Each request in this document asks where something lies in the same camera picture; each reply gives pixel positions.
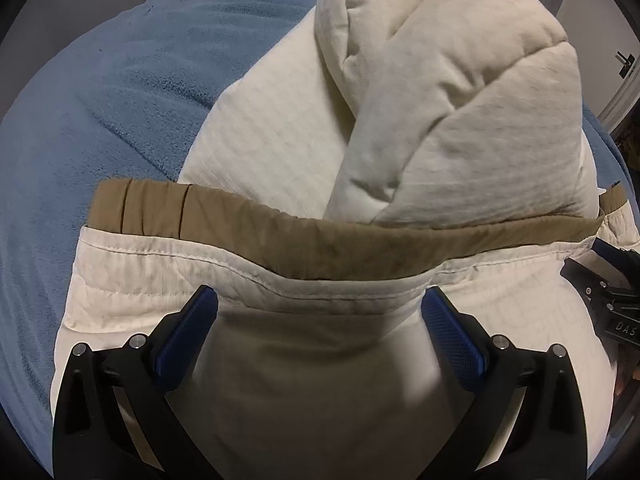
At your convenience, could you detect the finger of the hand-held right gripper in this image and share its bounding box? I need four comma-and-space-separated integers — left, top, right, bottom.
591, 237, 626, 267
560, 258, 601, 297

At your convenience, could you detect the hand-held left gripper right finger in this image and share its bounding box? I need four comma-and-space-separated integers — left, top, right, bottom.
421, 285, 588, 480

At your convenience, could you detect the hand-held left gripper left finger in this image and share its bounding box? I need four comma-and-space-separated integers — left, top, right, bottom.
52, 284, 223, 480

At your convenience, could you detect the cream hooded puffer jacket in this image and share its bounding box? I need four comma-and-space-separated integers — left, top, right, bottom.
50, 0, 640, 480

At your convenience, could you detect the person's right hand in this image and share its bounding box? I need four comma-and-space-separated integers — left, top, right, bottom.
614, 345, 640, 399

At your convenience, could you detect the white door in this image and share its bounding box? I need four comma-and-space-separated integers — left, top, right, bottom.
552, 0, 640, 131

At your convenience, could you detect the blue bed blanket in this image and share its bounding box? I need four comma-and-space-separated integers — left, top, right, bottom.
0, 0, 636, 480

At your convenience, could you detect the black door handle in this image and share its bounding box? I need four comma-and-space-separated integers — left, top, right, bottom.
615, 50, 637, 79

